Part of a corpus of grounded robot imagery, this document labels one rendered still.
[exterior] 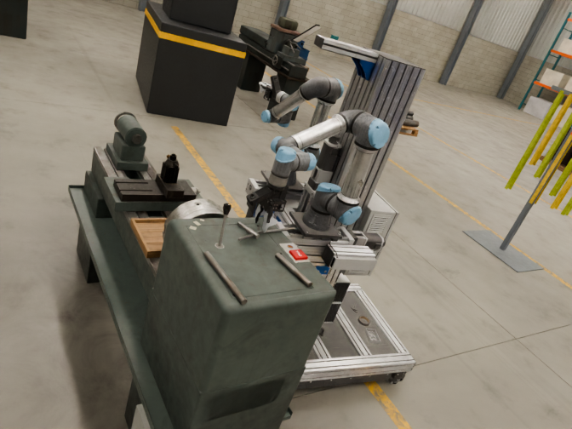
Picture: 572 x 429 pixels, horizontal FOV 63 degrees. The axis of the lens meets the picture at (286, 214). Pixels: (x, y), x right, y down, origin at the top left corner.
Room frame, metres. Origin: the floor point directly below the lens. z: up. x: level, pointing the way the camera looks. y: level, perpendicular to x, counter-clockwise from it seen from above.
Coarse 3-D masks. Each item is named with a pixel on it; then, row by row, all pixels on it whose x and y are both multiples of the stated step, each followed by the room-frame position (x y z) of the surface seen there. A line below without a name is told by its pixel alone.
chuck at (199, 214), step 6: (198, 210) 1.79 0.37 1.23; (204, 210) 1.80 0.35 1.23; (210, 210) 1.81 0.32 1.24; (216, 210) 1.83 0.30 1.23; (186, 216) 1.76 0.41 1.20; (192, 216) 1.75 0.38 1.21; (198, 216) 1.76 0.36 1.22; (204, 216) 1.78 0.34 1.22; (210, 216) 1.80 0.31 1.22; (216, 216) 1.82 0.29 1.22; (222, 216) 1.84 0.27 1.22; (228, 216) 1.87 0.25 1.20
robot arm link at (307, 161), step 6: (300, 150) 1.85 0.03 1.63; (300, 156) 1.78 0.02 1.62; (306, 156) 1.80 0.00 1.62; (312, 156) 1.83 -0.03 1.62; (300, 162) 1.76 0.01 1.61; (306, 162) 1.78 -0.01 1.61; (312, 162) 1.81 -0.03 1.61; (300, 168) 1.76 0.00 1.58; (306, 168) 1.79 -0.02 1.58; (312, 168) 1.82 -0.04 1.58
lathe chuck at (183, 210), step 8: (192, 200) 1.86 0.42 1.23; (200, 200) 1.87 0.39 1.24; (208, 200) 1.90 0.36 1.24; (176, 208) 1.82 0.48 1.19; (184, 208) 1.81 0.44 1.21; (192, 208) 1.81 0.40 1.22; (200, 208) 1.81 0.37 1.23; (208, 208) 1.83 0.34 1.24; (216, 208) 1.86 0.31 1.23; (176, 216) 1.77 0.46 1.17; (184, 216) 1.76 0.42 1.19
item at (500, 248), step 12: (540, 180) 5.67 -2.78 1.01; (540, 192) 5.65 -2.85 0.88; (528, 204) 5.65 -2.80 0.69; (516, 228) 5.63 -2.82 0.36; (480, 240) 5.71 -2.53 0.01; (492, 240) 5.85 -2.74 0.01; (504, 240) 5.66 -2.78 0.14; (492, 252) 5.45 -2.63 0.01; (504, 252) 5.58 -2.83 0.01; (516, 252) 5.72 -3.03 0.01; (516, 264) 5.34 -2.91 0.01; (528, 264) 5.46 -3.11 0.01
